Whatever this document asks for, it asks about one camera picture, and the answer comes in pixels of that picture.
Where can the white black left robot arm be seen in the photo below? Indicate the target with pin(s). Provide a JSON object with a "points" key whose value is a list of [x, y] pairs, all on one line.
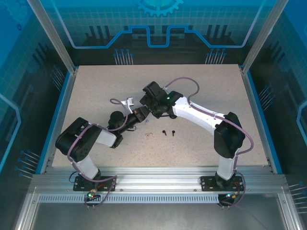
{"points": [[84, 165]]}

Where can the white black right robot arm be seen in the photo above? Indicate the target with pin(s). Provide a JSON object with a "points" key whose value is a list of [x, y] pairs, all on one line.
{"points": [[196, 112]]}

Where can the aluminium blue side rail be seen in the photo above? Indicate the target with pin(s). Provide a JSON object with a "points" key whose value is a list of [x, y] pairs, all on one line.
{"points": [[256, 107], [61, 112]]}

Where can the grey metal sheet panel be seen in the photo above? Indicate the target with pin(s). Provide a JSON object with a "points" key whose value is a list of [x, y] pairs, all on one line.
{"points": [[156, 218]]}

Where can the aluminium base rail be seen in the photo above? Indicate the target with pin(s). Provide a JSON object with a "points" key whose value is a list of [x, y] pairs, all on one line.
{"points": [[156, 177]]}

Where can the small connector board with LEDs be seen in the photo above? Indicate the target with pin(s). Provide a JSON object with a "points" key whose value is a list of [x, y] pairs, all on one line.
{"points": [[229, 196], [91, 195]]}

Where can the aluminium frame post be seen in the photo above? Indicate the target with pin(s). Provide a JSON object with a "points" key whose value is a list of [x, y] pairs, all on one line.
{"points": [[262, 36], [56, 38]]}

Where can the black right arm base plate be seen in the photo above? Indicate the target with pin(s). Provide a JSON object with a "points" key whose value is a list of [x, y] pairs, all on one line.
{"points": [[207, 183]]}

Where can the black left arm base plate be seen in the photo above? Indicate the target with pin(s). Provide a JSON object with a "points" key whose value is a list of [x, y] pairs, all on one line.
{"points": [[80, 184]]}

